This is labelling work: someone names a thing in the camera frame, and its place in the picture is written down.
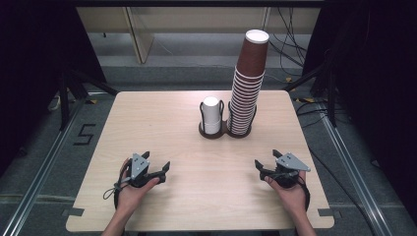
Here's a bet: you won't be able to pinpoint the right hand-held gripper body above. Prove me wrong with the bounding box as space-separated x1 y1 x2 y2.
260 152 312 189

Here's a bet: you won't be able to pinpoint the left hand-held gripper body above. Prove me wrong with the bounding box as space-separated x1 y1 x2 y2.
127 152 167 189

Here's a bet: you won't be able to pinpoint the black double cup holder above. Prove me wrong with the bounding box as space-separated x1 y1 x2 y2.
198 99 259 140

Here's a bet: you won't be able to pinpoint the white paper cup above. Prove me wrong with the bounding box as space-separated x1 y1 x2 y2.
201 95 222 122
204 124 222 136

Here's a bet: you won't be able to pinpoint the stack of brown paper cups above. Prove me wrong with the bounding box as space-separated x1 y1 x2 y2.
226 29 270 136

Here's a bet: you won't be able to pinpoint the person's left hand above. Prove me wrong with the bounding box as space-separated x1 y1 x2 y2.
116 157 161 210

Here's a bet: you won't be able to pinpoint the person's right hand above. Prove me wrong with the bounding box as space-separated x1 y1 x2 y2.
265 171 309 215

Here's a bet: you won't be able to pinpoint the black metal stand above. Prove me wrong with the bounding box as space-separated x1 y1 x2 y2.
58 67 120 132
283 62 339 128

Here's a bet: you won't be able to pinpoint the beige wooden board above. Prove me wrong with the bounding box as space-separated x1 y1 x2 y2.
122 7 155 65

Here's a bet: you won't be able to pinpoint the dark curtain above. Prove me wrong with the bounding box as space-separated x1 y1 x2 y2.
302 0 417 225
0 0 106 176

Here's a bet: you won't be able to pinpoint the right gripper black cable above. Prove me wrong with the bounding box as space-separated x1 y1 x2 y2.
294 178 311 212

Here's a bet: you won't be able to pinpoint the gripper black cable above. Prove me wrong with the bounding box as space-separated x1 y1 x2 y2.
102 158 133 210
294 178 311 212

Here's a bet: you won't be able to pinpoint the long black floor cable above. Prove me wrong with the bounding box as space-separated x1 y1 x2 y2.
307 147 377 236

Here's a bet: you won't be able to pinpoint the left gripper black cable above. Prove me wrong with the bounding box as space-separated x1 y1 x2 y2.
102 158 133 210

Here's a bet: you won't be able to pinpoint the black floor cables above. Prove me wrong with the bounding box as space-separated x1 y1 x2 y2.
295 100 329 130

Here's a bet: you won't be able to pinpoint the metal floor rail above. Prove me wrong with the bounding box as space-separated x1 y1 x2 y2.
1 97 89 236
319 107 394 236

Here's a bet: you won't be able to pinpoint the white cable coil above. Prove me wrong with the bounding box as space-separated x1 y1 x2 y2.
48 93 64 111

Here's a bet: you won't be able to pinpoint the black cable bundle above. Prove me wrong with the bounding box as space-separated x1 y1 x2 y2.
265 7 309 78

